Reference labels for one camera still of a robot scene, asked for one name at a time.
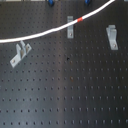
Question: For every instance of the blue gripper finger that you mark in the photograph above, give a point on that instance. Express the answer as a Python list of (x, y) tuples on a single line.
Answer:
[(87, 2), (50, 3)]

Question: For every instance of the middle grey metal cable clip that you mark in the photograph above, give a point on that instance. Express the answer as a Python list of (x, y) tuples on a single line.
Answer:
[(70, 32)]

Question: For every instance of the grey metal cable clip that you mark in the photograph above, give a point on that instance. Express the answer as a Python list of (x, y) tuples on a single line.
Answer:
[(70, 32), (112, 34), (22, 50)]

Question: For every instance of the right grey metal cable clip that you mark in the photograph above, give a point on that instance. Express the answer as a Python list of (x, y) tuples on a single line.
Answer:
[(112, 34)]

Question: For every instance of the left grey metal cable clip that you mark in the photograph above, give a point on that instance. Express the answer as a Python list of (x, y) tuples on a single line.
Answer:
[(22, 50)]

